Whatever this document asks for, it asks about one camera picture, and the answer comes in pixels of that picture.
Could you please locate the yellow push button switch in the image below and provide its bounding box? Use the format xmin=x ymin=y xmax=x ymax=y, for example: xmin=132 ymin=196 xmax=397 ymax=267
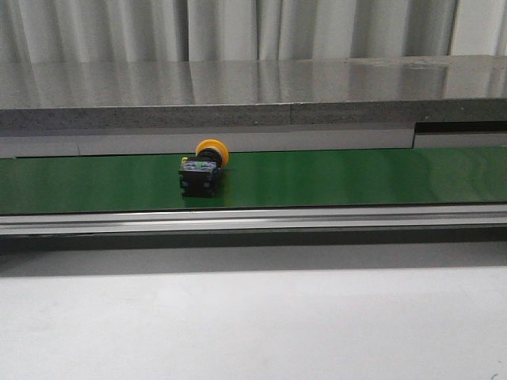
xmin=178 ymin=139 xmax=230 ymax=197

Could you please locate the green conveyor belt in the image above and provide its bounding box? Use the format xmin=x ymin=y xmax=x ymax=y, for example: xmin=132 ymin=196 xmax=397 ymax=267
xmin=1 ymin=147 xmax=506 ymax=215

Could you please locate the grey stone-look table slab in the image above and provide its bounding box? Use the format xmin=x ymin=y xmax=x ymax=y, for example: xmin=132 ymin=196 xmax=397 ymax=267
xmin=1 ymin=55 xmax=506 ymax=135

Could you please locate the white pleated curtain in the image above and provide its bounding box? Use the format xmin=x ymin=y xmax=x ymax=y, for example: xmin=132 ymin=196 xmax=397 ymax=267
xmin=1 ymin=1 xmax=506 ymax=63

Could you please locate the grey rear side rail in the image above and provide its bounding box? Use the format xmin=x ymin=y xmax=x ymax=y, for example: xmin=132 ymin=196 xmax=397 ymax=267
xmin=1 ymin=124 xmax=506 ymax=158

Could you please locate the aluminium conveyor front rail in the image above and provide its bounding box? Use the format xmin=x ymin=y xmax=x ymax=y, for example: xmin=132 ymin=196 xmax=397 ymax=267
xmin=1 ymin=203 xmax=506 ymax=237

